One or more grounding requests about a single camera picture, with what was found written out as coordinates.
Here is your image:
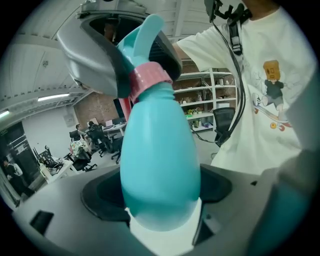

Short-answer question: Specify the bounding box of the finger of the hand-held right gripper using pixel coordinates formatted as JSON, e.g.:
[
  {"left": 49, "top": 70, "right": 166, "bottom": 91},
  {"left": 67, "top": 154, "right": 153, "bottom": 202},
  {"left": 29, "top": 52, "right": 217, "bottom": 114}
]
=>
[
  {"left": 148, "top": 31, "right": 184, "bottom": 82},
  {"left": 55, "top": 13, "right": 135, "bottom": 100}
]

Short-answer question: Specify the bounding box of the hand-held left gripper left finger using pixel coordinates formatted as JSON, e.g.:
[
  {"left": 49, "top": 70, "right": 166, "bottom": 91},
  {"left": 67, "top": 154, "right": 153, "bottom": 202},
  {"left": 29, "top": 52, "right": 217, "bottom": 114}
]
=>
[{"left": 80, "top": 166, "right": 131, "bottom": 223}]

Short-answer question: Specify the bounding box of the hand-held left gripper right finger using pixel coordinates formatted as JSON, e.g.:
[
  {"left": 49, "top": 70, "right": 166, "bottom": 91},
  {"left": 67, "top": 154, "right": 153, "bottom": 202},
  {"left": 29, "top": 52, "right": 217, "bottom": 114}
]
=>
[{"left": 197, "top": 163, "right": 233, "bottom": 203}]

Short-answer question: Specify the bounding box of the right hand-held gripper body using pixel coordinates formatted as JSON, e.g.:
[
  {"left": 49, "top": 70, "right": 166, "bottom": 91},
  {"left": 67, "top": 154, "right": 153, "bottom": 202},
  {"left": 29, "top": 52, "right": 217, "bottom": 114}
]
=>
[{"left": 74, "top": 0, "right": 151, "bottom": 20}]

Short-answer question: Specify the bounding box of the teal pink spray bottle cap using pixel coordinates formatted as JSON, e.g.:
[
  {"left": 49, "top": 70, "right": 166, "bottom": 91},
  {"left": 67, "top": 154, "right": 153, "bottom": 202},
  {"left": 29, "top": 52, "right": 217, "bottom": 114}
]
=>
[{"left": 115, "top": 13, "right": 174, "bottom": 124}]

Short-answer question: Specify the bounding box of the teal spray bottle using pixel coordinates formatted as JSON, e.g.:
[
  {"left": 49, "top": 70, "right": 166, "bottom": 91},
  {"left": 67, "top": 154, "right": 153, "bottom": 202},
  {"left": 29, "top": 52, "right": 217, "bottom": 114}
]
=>
[{"left": 119, "top": 82, "right": 202, "bottom": 232}]

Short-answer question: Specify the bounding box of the person's right hand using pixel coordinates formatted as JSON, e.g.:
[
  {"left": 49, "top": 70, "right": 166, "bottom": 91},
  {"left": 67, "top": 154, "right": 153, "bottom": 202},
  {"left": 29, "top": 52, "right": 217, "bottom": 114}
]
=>
[{"left": 104, "top": 21, "right": 115, "bottom": 43}]

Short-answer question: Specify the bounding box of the white metal shelving rack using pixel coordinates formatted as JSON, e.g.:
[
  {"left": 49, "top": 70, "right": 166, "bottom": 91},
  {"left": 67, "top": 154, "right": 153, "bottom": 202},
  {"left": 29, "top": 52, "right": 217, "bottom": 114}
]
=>
[{"left": 172, "top": 67, "right": 238, "bottom": 133}]

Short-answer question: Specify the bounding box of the colourful patterned jacket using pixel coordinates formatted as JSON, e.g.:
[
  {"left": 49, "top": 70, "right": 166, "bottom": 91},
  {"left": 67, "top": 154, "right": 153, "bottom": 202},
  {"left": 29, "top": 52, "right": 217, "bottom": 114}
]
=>
[{"left": 69, "top": 139, "right": 90, "bottom": 158}]

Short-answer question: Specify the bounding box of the cluttered white desk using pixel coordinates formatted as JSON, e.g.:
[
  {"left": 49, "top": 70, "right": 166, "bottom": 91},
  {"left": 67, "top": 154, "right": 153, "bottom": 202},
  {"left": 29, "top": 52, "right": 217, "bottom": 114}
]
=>
[{"left": 39, "top": 157, "right": 75, "bottom": 185}]

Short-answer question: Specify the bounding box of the black mesh office chair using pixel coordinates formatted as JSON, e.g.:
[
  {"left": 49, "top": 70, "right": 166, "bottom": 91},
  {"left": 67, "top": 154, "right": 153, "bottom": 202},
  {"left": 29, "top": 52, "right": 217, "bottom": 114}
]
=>
[{"left": 212, "top": 107, "right": 237, "bottom": 137}]

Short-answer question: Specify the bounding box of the black pegboard stand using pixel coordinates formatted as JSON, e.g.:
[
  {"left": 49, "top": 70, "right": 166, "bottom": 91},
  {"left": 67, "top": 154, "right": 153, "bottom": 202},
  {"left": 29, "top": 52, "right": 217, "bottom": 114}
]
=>
[{"left": 37, "top": 147, "right": 55, "bottom": 167}]

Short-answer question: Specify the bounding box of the person's cream printed t-shirt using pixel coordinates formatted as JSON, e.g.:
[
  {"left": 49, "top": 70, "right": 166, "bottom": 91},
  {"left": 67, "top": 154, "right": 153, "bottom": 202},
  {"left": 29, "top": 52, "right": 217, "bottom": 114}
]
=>
[{"left": 176, "top": 6, "right": 320, "bottom": 176}]

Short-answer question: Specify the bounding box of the dark double door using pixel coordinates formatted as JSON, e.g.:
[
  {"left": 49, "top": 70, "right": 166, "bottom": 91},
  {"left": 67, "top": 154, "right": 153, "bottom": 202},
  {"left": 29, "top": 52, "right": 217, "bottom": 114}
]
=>
[{"left": 0, "top": 122, "right": 38, "bottom": 181}]

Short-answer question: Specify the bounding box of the white wall box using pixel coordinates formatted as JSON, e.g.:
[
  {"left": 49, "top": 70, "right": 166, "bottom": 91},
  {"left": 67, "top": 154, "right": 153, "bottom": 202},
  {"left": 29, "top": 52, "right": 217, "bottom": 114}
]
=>
[{"left": 62, "top": 113, "right": 75, "bottom": 127}]

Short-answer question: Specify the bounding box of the black head camera mount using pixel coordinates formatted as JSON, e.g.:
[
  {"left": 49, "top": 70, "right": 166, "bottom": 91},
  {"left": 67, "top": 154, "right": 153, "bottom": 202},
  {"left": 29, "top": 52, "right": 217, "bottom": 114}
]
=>
[{"left": 203, "top": 0, "right": 252, "bottom": 57}]

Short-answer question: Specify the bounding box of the black torso cable bundle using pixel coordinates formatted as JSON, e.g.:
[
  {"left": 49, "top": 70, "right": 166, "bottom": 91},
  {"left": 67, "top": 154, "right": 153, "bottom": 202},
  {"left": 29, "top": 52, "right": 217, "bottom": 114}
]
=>
[{"left": 212, "top": 22, "right": 249, "bottom": 133}]

